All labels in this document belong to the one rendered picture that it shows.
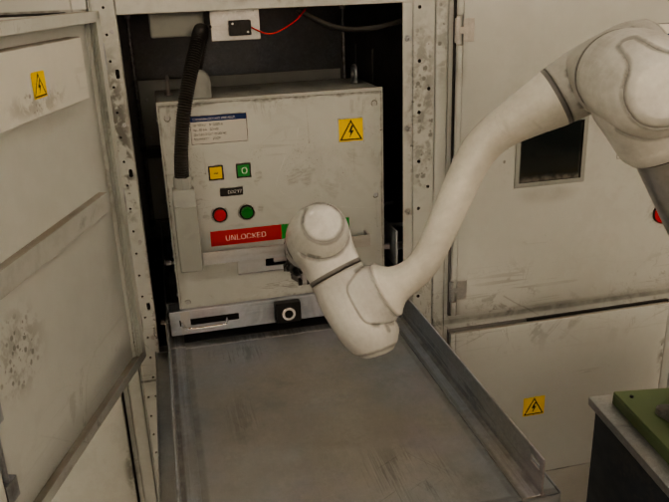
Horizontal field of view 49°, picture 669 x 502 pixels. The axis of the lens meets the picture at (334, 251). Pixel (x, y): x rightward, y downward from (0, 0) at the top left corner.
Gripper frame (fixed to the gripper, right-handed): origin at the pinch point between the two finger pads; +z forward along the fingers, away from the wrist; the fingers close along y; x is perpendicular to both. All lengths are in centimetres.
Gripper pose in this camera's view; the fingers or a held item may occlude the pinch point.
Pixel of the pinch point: (292, 265)
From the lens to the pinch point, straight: 163.6
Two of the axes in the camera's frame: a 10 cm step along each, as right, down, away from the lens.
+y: 1.5, 9.8, -1.6
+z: -1.9, 1.8, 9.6
